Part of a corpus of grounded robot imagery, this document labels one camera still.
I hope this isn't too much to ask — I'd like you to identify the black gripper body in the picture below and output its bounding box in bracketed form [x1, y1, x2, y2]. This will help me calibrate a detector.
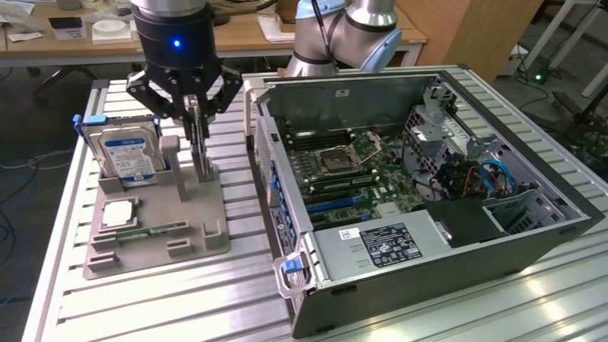
[131, 10, 225, 97]

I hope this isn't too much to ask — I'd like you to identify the graphics card with fan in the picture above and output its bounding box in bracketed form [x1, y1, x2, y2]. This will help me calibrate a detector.
[186, 95, 214, 183]

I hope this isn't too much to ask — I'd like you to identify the wooden desk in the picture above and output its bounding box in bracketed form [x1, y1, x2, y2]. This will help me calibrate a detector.
[0, 0, 429, 78]

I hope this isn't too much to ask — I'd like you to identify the white round container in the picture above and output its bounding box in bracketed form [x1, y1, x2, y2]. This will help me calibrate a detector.
[91, 19, 134, 46]

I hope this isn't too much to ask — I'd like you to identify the black office chair base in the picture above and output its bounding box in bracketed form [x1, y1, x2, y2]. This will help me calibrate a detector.
[26, 62, 145, 106]

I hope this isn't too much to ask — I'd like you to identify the white paper stack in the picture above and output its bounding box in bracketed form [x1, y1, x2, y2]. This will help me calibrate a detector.
[258, 16, 299, 44]

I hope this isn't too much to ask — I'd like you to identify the hard disk in blue carrier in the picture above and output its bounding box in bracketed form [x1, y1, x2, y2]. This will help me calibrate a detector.
[71, 112, 165, 189]

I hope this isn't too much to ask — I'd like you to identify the white box with black top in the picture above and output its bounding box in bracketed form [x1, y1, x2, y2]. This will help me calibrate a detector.
[49, 16, 89, 41]

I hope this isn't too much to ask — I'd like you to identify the cardboard box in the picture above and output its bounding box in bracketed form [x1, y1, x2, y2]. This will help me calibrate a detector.
[274, 0, 299, 25]

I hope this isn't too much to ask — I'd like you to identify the white paper label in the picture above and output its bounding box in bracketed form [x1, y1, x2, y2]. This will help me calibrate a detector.
[6, 31, 45, 42]

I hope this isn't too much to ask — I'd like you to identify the CPU socket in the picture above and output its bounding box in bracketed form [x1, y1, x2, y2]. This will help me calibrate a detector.
[317, 144, 357, 176]

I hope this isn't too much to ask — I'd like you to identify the metal socket cover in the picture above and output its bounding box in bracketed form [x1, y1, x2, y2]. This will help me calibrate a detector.
[349, 130, 386, 158]

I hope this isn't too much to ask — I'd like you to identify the grey parts rack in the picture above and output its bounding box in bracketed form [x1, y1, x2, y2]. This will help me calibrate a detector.
[82, 135, 233, 281]

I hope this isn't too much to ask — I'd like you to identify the white paper pile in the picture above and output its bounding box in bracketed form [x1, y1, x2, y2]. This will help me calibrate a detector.
[0, 3, 35, 28]

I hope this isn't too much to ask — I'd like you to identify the silver CPU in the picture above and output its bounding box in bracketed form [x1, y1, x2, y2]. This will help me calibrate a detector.
[102, 201, 134, 227]

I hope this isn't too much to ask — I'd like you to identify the green RAM stick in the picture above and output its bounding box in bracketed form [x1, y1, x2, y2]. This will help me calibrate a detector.
[311, 173, 378, 192]
[115, 223, 187, 244]

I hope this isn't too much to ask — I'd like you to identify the blue expansion slot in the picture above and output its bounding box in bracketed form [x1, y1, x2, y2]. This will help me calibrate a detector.
[305, 197, 357, 211]
[307, 202, 361, 217]

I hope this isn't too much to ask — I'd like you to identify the green motherboard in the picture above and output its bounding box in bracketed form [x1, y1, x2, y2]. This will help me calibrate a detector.
[279, 120, 431, 233]

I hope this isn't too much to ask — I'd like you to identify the metal drive cage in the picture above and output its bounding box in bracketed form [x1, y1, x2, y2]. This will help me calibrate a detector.
[402, 103, 485, 181]

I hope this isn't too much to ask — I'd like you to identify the silver chipset heat sink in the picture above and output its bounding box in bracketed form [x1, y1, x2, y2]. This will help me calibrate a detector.
[378, 203, 406, 218]

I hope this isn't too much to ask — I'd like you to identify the grey power supply unit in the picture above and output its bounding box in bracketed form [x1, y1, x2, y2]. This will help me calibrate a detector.
[311, 209, 451, 283]

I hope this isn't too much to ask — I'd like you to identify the wooden cabinet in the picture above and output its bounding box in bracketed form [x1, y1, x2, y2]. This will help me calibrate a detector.
[402, 0, 547, 82]

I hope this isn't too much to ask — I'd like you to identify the white box with red button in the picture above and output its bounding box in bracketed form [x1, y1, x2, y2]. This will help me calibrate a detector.
[505, 45, 530, 78]

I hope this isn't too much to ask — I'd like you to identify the metal disk bay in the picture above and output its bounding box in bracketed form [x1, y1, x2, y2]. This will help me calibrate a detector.
[482, 187, 570, 237]

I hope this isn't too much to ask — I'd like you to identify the open dark PC case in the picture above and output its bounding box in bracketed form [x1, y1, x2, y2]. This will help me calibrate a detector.
[242, 69, 607, 339]

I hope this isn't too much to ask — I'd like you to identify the black floor stand base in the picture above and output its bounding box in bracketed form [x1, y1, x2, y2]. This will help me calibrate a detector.
[551, 90, 608, 150]

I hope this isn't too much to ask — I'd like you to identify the green circuit board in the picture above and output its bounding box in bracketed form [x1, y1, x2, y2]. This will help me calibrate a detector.
[570, 137, 608, 161]

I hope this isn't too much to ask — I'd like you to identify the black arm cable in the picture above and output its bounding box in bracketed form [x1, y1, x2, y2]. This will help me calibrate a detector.
[310, 0, 342, 71]

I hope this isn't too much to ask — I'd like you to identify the black wire connector bundle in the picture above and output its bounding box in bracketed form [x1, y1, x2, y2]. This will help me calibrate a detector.
[433, 160, 471, 200]

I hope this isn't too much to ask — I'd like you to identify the blue disk wire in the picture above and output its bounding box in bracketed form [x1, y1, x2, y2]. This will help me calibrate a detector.
[478, 159, 518, 200]

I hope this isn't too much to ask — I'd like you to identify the white table frame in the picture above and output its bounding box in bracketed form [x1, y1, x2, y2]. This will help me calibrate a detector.
[522, 0, 608, 98]

